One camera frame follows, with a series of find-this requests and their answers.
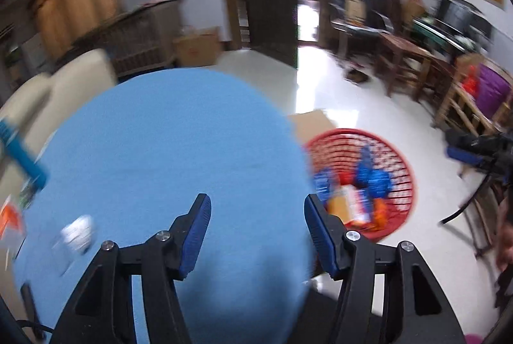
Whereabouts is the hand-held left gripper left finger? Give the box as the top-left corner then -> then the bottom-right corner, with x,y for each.
50,194 -> 212,344

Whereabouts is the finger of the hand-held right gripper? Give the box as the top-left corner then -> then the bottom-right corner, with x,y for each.
445,129 -> 484,148
446,146 -> 485,170

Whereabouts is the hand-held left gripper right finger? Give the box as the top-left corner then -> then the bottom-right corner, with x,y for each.
304,195 -> 466,344

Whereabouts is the red plastic basket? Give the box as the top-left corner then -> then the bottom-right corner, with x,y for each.
302,129 -> 417,242

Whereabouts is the orange plastic wrapper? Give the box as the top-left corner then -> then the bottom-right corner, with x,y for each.
373,202 -> 389,230

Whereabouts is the wooden armchair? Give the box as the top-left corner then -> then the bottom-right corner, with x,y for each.
433,53 -> 513,136

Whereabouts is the orange snack packet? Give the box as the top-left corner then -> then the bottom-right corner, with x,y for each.
326,184 -> 367,226

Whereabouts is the purple cloth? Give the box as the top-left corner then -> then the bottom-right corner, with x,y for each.
477,65 -> 513,116

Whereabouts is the wooden stool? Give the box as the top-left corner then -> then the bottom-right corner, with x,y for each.
377,32 -> 435,100

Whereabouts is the blue fuzzy table cloth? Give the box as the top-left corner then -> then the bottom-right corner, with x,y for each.
12,67 -> 315,344

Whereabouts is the flat cardboard sheet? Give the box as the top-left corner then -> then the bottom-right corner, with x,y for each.
286,109 -> 341,146

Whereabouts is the white crumpled wrapper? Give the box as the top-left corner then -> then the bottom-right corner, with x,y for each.
52,215 -> 97,274

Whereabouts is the dark slipper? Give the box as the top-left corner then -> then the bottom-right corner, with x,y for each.
345,65 -> 371,84

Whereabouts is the black television on stand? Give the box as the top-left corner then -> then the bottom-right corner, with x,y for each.
435,0 -> 493,44

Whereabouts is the orange white packet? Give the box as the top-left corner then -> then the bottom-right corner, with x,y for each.
0,204 -> 27,248

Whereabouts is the brown cardboard box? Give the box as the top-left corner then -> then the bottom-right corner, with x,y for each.
173,27 -> 222,68

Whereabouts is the blue stick-shaped object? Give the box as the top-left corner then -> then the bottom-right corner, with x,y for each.
0,119 -> 49,192

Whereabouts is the cream leather sofa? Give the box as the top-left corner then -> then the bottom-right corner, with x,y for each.
0,48 -> 118,168

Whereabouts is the wooden slatted crib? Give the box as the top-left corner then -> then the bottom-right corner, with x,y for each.
74,0 -> 181,78

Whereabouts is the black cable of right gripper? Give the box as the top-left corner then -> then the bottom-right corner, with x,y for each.
439,172 -> 492,226

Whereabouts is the metal frame chair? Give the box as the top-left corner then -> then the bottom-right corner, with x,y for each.
329,0 -> 397,60

